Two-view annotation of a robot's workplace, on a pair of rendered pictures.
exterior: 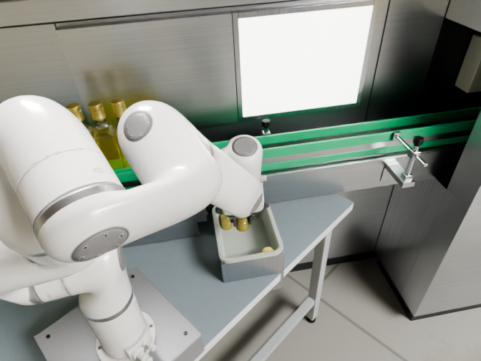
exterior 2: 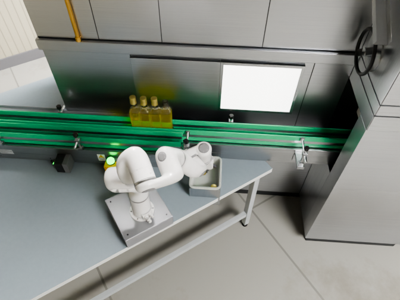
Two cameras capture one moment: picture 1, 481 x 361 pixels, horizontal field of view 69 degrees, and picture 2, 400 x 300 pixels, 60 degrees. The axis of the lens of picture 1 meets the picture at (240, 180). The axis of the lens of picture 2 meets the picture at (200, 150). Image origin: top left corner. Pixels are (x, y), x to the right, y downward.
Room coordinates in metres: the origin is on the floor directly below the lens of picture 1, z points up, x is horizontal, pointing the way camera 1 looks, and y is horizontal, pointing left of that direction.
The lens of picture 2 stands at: (-0.42, -0.18, 2.41)
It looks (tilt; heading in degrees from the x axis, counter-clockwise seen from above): 51 degrees down; 11
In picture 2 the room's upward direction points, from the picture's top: 1 degrees clockwise
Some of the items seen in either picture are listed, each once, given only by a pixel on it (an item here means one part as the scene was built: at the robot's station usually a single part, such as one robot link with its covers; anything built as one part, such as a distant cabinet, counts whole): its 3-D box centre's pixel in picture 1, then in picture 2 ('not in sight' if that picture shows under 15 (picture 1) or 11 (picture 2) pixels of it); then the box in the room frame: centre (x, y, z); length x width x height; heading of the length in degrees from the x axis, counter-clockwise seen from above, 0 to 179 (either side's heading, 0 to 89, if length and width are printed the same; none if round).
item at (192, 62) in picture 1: (228, 71); (215, 86); (1.04, 0.02, 1.15); 0.90 x 0.03 x 0.34; 98
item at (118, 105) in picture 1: (119, 107); (154, 100); (0.87, 0.32, 1.14); 0.04 x 0.04 x 0.04
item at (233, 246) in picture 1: (245, 236); (205, 175); (0.68, -0.01, 0.80); 0.22 x 0.17 x 0.09; 8
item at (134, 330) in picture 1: (122, 324); (142, 205); (0.37, 0.25, 0.91); 0.16 x 0.13 x 0.15; 53
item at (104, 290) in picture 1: (89, 273); (134, 185); (0.38, 0.27, 1.07); 0.13 x 0.10 x 0.16; 105
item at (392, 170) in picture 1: (404, 164); (301, 156); (0.85, -0.51, 0.90); 0.17 x 0.05 x 0.23; 8
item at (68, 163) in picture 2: not in sight; (63, 163); (0.60, 0.82, 0.79); 0.08 x 0.08 x 0.08; 8
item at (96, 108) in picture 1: (96, 110); (143, 100); (0.86, 0.37, 1.14); 0.04 x 0.04 x 0.04
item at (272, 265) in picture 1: (244, 231); (206, 172); (0.71, 0.00, 0.79); 0.27 x 0.17 x 0.08; 8
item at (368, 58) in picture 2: not in sight; (368, 52); (1.02, -0.67, 1.49); 0.21 x 0.05 x 0.21; 8
